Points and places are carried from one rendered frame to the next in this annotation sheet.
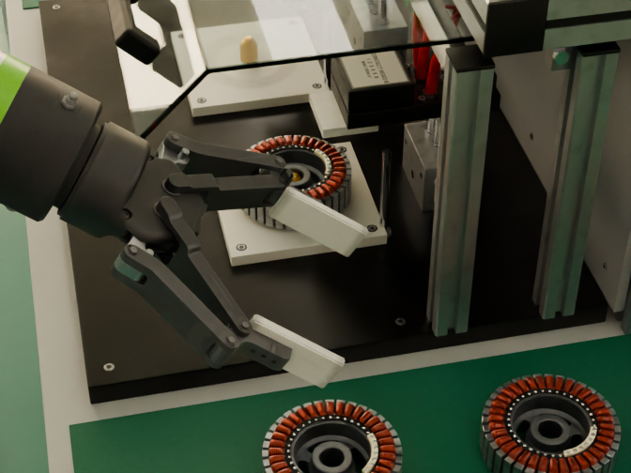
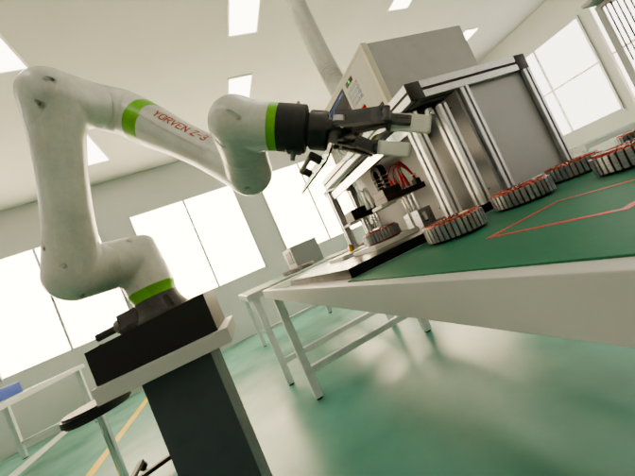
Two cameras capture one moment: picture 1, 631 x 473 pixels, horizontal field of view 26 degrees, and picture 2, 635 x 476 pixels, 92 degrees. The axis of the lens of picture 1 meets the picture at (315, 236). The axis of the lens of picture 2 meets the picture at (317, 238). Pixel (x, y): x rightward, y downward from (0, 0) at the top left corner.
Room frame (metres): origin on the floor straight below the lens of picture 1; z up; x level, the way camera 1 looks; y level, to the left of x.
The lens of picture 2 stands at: (0.16, 0.30, 0.83)
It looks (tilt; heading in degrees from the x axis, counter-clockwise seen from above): 3 degrees up; 354
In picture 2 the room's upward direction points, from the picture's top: 24 degrees counter-clockwise
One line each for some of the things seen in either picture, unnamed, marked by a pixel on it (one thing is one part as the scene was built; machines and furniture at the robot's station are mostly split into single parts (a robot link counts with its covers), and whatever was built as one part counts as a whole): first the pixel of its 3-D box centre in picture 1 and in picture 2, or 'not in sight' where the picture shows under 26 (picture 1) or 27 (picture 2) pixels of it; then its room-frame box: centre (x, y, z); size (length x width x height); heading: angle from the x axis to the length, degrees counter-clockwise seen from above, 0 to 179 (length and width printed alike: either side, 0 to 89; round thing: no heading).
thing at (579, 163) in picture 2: not in sight; (573, 167); (0.79, -0.37, 0.77); 0.11 x 0.11 x 0.04
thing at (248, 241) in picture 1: (293, 201); (385, 242); (1.03, 0.02, 0.78); 0.15 x 0.15 x 0.01; 12
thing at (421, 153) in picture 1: (437, 163); (419, 218); (1.06, -0.12, 0.80); 0.08 x 0.05 x 0.06; 12
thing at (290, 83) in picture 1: (249, 65); (352, 252); (1.27, 0.07, 0.78); 0.15 x 0.15 x 0.01; 12
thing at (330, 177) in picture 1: (293, 181); (381, 234); (1.03, 0.02, 0.80); 0.11 x 0.11 x 0.04
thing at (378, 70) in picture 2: not in sight; (390, 104); (1.21, -0.27, 1.22); 0.44 x 0.39 x 0.20; 12
